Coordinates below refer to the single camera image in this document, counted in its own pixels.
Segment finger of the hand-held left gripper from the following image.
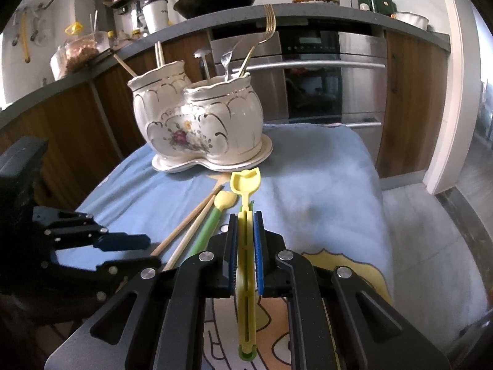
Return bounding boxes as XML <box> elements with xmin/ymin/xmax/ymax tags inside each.
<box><xmin>33</xmin><ymin>206</ymin><xmax>152</xmax><ymax>252</ymax></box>
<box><xmin>40</xmin><ymin>256</ymin><xmax>163</xmax><ymax>305</ymax></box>

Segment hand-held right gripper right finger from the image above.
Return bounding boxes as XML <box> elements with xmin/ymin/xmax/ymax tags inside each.
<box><xmin>252</xmin><ymin>211</ymin><xmax>450</xmax><ymax>370</ymax></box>

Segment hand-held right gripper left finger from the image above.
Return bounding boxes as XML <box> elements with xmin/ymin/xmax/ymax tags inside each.
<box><xmin>44</xmin><ymin>213</ymin><xmax>238</xmax><ymax>370</ymax></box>

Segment yellow plastic spoon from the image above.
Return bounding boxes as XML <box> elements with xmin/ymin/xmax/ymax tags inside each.
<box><xmin>230</xmin><ymin>169</ymin><xmax>263</xmax><ymax>362</ymax></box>

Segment white floral ceramic utensil holder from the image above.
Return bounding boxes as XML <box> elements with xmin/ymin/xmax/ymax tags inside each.
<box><xmin>127</xmin><ymin>60</ymin><xmax>274</xmax><ymax>174</ymax></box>

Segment gold metal fork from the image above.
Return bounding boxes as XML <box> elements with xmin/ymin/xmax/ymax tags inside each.
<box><xmin>237</xmin><ymin>4</ymin><xmax>278</xmax><ymax>80</ymax></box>

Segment blue printed blanket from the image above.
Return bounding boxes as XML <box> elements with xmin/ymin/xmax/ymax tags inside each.
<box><xmin>53</xmin><ymin>121</ymin><xmax>394</xmax><ymax>370</ymax></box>

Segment plastic container of food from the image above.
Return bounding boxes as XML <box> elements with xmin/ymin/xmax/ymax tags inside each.
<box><xmin>50</xmin><ymin>31</ymin><xmax>112</xmax><ymax>82</ymax></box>

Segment oil bottle with yellow cap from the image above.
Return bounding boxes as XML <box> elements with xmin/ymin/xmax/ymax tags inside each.
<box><xmin>63</xmin><ymin>22</ymin><xmax>84</xmax><ymax>47</ymax></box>

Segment stainless built-in oven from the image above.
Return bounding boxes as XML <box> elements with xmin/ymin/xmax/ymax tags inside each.
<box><xmin>210</xmin><ymin>27</ymin><xmax>388</xmax><ymax>129</ymax></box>

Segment silver metal ladle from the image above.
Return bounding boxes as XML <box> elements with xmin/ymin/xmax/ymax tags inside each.
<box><xmin>193</xmin><ymin>49</ymin><xmax>211</xmax><ymax>82</ymax></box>

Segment narrow wooden lower cabinet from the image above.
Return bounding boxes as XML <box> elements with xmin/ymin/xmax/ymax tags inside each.
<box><xmin>375</xmin><ymin>30</ymin><xmax>452</xmax><ymax>181</ymax></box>

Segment white tumbler with black lid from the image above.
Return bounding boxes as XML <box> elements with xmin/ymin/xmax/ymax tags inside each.
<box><xmin>141</xmin><ymin>0</ymin><xmax>170</xmax><ymax>35</ymax></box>

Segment green countertop appliance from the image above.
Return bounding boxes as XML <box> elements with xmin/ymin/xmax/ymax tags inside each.
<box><xmin>357</xmin><ymin>0</ymin><xmax>397</xmax><ymax>19</ymax></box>

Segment green handled yellow spoon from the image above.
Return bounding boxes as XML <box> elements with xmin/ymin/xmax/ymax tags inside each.
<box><xmin>186</xmin><ymin>191</ymin><xmax>238</xmax><ymax>260</ymax></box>

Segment yellow gas hose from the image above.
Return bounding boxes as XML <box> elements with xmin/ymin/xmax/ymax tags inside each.
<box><xmin>22</xmin><ymin>11</ymin><xmax>32</xmax><ymax>64</ymax></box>

